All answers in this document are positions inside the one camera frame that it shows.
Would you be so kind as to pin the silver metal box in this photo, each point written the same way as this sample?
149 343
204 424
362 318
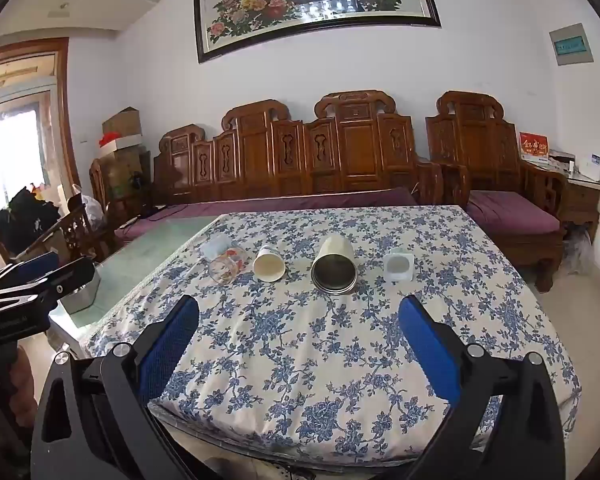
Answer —
82 292

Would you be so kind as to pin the wooden side table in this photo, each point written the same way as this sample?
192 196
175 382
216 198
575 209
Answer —
582 200

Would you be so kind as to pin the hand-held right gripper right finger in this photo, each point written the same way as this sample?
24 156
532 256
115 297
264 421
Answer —
427 350

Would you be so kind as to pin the framed peacock flower painting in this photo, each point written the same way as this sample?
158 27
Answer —
310 5

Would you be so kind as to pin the long purple seat cushion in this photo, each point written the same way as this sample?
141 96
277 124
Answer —
280 202

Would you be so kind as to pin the white paper cup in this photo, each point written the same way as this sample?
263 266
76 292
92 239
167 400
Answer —
269 265

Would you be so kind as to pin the black bag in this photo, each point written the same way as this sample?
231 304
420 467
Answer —
27 217

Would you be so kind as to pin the carved wooden armchair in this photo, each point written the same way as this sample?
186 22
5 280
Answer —
475 150

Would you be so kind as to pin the red gift box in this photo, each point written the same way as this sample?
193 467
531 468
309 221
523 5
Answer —
534 146

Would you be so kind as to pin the cream steel tumbler cup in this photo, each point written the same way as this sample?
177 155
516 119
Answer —
334 267

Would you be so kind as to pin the small white cup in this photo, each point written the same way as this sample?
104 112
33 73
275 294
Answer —
398 265

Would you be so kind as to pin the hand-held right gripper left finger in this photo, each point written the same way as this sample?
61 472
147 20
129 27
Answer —
170 345

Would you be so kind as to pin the printed clear glass cup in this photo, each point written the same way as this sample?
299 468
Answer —
226 260

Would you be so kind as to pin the brown cardboard box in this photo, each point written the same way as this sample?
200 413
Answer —
122 122

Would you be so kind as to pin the wooden door frame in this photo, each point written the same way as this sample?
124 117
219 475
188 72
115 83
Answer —
67 110

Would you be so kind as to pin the white desk device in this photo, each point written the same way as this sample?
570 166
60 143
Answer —
590 166

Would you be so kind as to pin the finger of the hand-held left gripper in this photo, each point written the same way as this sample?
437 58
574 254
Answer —
35 262
65 275

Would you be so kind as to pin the white box with red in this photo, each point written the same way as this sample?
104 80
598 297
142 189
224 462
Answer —
120 142

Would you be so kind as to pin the white plastic bag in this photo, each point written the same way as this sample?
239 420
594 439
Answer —
91 210

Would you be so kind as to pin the green table cover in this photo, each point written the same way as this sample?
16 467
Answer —
150 255

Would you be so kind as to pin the grey wall panel box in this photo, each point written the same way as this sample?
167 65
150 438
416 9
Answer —
571 45

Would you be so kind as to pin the large brown carton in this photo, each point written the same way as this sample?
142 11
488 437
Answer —
127 165

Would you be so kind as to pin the blue floral tablecloth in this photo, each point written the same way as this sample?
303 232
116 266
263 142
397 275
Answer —
320 340

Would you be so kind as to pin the square purple seat cushion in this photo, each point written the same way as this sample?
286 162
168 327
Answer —
510 215

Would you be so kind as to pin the clear plastic bag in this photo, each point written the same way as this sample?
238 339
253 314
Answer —
577 252

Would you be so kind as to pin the carved wooden sofa bench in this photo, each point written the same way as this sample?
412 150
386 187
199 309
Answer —
280 155

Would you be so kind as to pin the person's left hand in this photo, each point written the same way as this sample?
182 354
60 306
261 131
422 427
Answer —
20 385

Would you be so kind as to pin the small wooden chair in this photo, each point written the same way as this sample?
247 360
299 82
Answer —
75 232

